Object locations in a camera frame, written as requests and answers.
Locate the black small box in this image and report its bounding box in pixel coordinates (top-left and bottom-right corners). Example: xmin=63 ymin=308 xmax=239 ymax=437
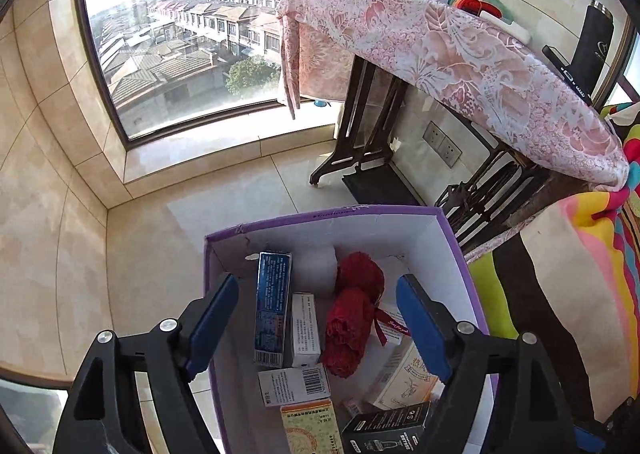
xmin=341 ymin=401 xmax=432 ymax=454

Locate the white barcode medicine box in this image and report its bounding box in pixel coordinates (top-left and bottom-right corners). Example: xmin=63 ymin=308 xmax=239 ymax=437
xmin=258 ymin=364 xmax=331 ymax=408

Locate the red knitted cloth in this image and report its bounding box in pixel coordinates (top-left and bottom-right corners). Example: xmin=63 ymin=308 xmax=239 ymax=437
xmin=321 ymin=252 xmax=385 ymax=379

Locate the beige orange herbal box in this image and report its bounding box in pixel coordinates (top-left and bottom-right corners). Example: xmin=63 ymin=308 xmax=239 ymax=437
xmin=280 ymin=399 xmax=345 ymax=454

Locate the white small box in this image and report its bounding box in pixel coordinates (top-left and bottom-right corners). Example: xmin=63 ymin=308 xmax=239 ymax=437
xmin=291 ymin=292 xmax=321 ymax=367

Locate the dark blue long box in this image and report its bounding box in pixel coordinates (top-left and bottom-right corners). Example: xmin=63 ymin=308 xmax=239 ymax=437
xmin=254 ymin=252 xmax=293 ymax=368

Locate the white foam block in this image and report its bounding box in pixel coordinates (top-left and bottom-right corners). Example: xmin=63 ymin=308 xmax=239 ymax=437
xmin=292 ymin=246 xmax=337 ymax=298

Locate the white box with drawing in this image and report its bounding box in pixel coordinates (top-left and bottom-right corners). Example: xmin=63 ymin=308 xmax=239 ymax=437
xmin=363 ymin=337 xmax=438 ymax=411

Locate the striped colourful table cloth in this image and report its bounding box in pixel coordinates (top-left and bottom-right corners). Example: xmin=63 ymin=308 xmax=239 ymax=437
xmin=469 ymin=103 xmax=639 ymax=422

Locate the purple cardboard storage box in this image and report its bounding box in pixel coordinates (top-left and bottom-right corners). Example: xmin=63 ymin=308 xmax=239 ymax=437
xmin=204 ymin=205 xmax=488 ymax=453

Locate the pink floral table cloth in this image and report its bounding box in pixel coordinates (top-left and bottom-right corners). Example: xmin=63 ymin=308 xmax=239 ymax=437
xmin=278 ymin=0 xmax=630 ymax=191

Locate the black tablet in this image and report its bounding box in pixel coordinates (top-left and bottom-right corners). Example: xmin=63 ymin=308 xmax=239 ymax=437
xmin=541 ymin=44 xmax=592 ymax=106

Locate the black thermos bottle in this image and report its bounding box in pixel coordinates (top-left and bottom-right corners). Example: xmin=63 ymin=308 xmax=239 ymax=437
xmin=570 ymin=0 xmax=614 ymax=96

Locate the black folding table frame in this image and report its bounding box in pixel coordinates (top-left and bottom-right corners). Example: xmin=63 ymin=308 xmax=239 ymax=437
xmin=309 ymin=58 xmax=586 ymax=252

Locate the wall power socket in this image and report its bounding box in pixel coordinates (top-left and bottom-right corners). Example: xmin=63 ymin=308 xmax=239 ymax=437
xmin=423 ymin=122 xmax=462 ymax=168

